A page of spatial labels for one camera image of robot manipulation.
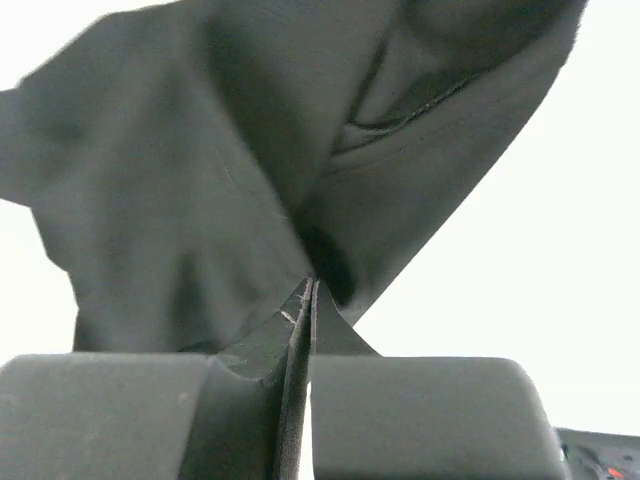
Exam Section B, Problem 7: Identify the black skirt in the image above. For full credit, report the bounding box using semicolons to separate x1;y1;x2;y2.
1;1;585;352

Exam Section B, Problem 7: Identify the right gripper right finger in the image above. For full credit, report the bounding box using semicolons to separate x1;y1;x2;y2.
310;284;569;479

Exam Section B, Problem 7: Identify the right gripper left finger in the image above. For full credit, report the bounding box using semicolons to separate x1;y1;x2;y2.
1;280;313;479

